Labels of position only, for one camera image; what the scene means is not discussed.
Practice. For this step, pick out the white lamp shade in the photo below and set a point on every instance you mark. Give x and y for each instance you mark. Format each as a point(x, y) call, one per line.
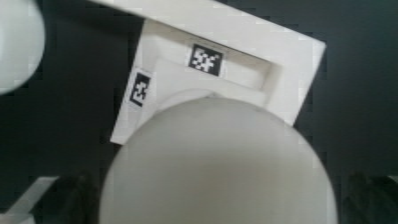
point(21, 42)

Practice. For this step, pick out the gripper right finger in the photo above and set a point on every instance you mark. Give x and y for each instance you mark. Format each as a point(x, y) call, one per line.
point(370, 203)

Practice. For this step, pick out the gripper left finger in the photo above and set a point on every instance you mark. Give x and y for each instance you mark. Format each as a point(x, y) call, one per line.
point(57, 202)

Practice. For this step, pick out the white lamp bulb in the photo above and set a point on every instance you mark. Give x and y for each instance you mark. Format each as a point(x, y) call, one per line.
point(217, 168)

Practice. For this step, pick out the white lamp base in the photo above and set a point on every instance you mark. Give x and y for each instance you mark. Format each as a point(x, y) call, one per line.
point(212, 52)

